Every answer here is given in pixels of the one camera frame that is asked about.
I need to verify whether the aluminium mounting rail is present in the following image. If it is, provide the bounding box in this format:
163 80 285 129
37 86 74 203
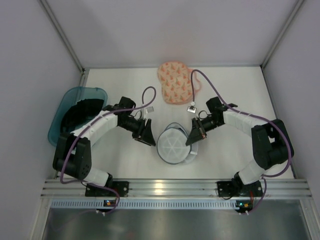
40 178 312 200

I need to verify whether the teal plastic bin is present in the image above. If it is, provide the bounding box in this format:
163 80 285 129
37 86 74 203
47 86 108 147

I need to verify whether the white slotted cable duct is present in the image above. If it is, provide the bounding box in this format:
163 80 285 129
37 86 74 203
50 199 251 210

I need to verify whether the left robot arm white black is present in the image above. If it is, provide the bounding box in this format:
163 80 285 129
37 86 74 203
52 96 156 188

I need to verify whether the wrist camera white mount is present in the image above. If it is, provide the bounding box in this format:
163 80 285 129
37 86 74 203
187 105 197 114
143 106 155 115

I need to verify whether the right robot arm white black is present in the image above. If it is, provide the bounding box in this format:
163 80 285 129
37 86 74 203
185 97 294 195

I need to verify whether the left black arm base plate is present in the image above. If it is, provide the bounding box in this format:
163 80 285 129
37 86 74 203
84 180 130 198

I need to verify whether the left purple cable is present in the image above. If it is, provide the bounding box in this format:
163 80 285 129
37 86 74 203
59 86 158 215

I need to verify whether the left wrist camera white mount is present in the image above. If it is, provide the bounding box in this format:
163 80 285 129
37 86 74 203
143 106 155 115

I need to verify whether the purple cable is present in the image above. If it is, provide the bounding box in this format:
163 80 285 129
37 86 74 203
190 69 293 213
59 86 158 215

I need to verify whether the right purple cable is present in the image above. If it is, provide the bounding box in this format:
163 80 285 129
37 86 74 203
190 69 293 213

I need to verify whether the black bra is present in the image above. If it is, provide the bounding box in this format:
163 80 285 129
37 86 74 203
60 98 104 133

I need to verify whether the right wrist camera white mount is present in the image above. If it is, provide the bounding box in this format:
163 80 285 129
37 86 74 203
187 105 197 114

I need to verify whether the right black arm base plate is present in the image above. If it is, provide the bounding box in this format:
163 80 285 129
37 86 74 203
216 180 263 198

